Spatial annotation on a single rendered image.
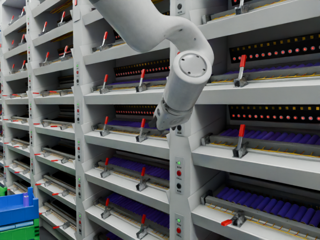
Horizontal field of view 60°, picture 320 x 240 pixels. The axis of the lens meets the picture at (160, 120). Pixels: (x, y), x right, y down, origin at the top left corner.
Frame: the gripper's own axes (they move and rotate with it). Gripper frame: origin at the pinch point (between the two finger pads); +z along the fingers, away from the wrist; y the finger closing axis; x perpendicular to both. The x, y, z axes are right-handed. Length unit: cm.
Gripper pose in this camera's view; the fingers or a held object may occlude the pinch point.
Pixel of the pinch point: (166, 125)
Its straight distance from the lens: 85.6
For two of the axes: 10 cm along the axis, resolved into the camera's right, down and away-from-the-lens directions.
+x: -3.8, -8.6, 3.4
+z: -1.5, 4.2, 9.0
